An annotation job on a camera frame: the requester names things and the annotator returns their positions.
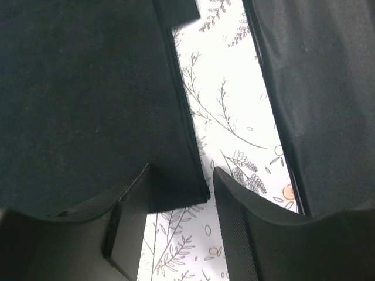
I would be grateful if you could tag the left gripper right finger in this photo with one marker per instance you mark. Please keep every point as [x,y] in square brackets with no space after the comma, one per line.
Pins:
[263,241]

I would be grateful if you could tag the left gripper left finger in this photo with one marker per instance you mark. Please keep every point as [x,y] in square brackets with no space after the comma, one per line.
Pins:
[99,239]

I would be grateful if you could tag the black t-shirt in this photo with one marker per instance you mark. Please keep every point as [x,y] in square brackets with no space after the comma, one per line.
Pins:
[91,91]

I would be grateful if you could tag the floral table mat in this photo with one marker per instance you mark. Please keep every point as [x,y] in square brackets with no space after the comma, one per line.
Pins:
[235,130]

